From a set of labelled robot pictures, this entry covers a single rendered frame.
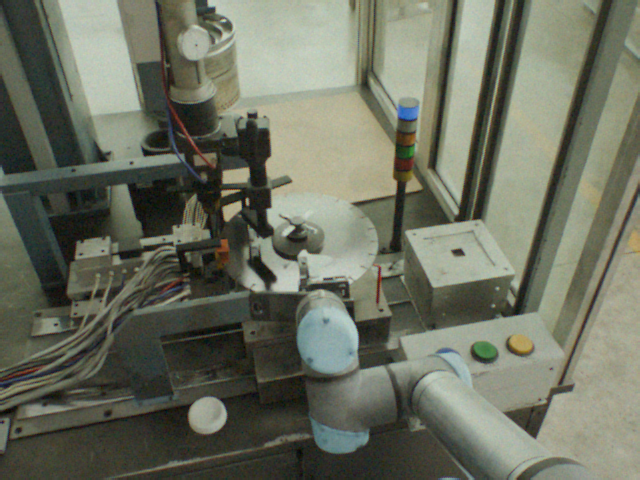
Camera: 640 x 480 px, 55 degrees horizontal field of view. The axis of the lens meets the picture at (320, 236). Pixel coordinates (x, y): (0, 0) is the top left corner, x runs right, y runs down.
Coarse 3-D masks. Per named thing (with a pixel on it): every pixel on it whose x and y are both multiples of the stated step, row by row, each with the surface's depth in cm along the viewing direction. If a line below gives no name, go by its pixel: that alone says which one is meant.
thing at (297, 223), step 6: (312, 210) 127; (282, 216) 126; (288, 216) 125; (294, 216) 125; (300, 216) 125; (306, 216) 126; (294, 222) 123; (300, 222) 123; (288, 228) 123; (294, 228) 123; (300, 228) 124; (306, 228) 123; (312, 228) 122; (282, 234) 121; (294, 234) 125
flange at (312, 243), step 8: (280, 224) 130; (288, 224) 130; (312, 224) 130; (280, 232) 128; (304, 232) 125; (320, 232) 128; (272, 240) 126; (280, 240) 126; (288, 240) 126; (296, 240) 125; (304, 240) 125; (312, 240) 126; (320, 240) 126; (280, 248) 124; (288, 248) 124; (296, 248) 124; (304, 248) 124; (312, 248) 124; (320, 248) 125; (288, 256) 123; (296, 256) 123
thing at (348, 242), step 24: (240, 216) 133; (312, 216) 133; (336, 216) 133; (360, 216) 133; (240, 240) 128; (264, 240) 127; (336, 240) 127; (360, 240) 127; (240, 264) 122; (264, 264) 122; (288, 264) 122; (336, 264) 122; (360, 264) 122; (264, 288) 117; (288, 288) 117
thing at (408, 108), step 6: (402, 102) 128; (408, 102) 128; (414, 102) 128; (402, 108) 128; (408, 108) 127; (414, 108) 127; (402, 114) 128; (408, 114) 128; (414, 114) 128; (408, 120) 129
